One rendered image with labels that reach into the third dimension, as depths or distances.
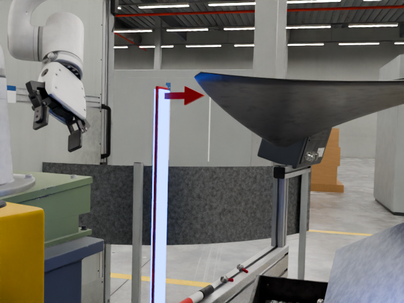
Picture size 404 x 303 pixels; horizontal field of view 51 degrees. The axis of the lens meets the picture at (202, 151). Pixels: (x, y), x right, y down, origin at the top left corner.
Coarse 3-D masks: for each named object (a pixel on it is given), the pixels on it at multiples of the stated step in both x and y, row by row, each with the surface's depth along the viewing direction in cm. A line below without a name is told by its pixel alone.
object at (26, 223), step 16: (0, 208) 33; (16, 208) 33; (32, 208) 34; (0, 224) 31; (16, 224) 32; (32, 224) 33; (0, 240) 31; (16, 240) 32; (32, 240) 33; (0, 256) 31; (16, 256) 32; (32, 256) 33; (0, 272) 31; (16, 272) 32; (32, 272) 33; (0, 288) 31; (16, 288) 32; (32, 288) 33
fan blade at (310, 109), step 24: (216, 96) 46; (240, 96) 45; (264, 96) 44; (288, 96) 43; (312, 96) 43; (336, 96) 43; (360, 96) 42; (384, 96) 43; (240, 120) 52; (264, 120) 52; (288, 120) 51; (312, 120) 51; (336, 120) 51; (288, 144) 58
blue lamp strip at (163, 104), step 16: (160, 96) 53; (160, 112) 53; (160, 128) 53; (160, 144) 54; (160, 160) 54; (160, 176) 54; (160, 192) 54; (160, 208) 54; (160, 224) 54; (160, 240) 55; (160, 256) 55; (160, 272) 55; (160, 288) 55
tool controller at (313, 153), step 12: (324, 132) 117; (264, 144) 108; (300, 144) 103; (312, 144) 109; (324, 144) 121; (264, 156) 108; (276, 156) 106; (288, 156) 105; (300, 156) 104; (312, 156) 106
